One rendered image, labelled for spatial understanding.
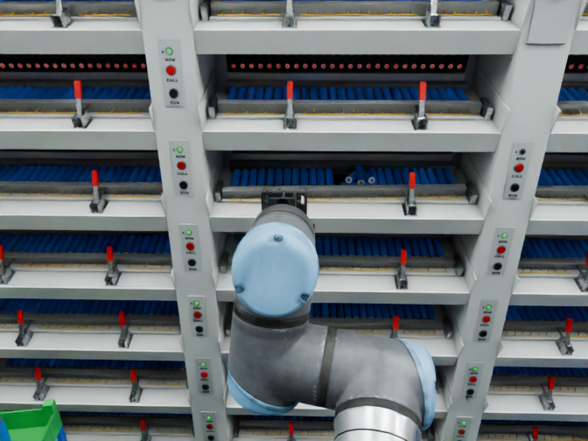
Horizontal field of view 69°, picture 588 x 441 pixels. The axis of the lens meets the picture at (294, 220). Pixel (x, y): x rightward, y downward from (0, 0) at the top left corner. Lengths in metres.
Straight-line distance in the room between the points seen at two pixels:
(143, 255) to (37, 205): 0.26
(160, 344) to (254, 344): 0.74
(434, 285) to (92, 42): 0.90
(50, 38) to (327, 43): 0.53
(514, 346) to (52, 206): 1.18
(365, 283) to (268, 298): 0.63
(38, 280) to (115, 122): 0.46
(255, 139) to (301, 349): 0.52
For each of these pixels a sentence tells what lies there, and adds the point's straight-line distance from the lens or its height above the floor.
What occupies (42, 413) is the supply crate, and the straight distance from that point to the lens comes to 1.18.
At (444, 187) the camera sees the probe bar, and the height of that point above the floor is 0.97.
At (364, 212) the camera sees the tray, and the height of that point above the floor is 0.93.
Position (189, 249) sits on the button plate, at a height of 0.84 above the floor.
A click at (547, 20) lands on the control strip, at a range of 0.97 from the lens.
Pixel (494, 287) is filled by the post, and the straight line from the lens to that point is 1.12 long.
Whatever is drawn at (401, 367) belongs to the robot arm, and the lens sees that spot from 0.49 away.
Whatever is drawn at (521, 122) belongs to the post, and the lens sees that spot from 0.98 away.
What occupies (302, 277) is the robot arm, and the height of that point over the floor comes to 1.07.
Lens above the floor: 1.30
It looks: 24 degrees down
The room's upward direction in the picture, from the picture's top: straight up
